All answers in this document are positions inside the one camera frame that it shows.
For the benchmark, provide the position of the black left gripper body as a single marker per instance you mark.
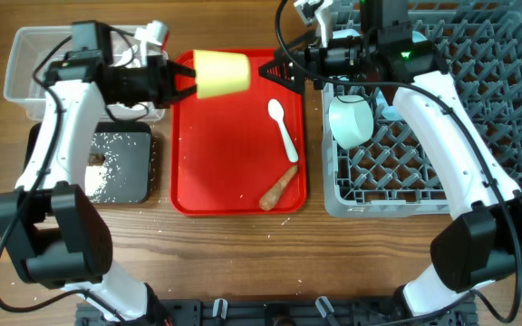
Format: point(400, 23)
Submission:
point(146, 85)

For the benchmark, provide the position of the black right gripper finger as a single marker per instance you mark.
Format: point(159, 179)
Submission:
point(290, 78)
point(295, 48)

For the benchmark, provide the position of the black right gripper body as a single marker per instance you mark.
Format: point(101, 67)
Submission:
point(343, 58)

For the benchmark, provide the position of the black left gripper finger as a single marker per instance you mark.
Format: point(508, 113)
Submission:
point(179, 95)
point(178, 69)

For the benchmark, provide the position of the white plastic spoon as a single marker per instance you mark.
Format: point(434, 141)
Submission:
point(277, 113)

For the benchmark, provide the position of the yellow plastic cup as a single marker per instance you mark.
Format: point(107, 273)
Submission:
point(220, 73)

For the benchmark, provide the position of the green bowl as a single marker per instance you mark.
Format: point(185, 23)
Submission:
point(351, 120)

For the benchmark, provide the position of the carrot piece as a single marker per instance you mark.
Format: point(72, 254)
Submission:
point(272, 196)

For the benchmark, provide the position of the light blue bowl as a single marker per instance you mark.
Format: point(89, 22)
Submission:
point(345, 34)

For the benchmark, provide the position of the white napkin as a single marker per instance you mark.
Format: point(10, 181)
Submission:
point(129, 59)

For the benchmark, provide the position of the light blue plate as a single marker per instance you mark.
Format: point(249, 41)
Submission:
point(389, 112)

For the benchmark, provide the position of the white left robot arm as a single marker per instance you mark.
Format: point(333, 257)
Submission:
point(49, 228)

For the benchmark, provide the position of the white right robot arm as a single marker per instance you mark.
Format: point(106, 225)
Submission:
point(483, 242)

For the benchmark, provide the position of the grey dishwasher rack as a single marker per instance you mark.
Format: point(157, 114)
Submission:
point(390, 175)

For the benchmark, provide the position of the black plastic tray bin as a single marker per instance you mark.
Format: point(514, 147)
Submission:
point(125, 163)

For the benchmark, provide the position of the brown food scrap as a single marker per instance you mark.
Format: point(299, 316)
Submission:
point(95, 159)

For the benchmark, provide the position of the red serving tray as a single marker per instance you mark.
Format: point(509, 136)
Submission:
point(226, 152)

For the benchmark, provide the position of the white rice pile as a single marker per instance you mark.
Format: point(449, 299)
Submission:
point(95, 180)

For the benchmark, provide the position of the clear plastic bin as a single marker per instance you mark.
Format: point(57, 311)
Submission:
point(35, 46)

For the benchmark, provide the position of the black mounting rail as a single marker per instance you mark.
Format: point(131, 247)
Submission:
point(357, 312)

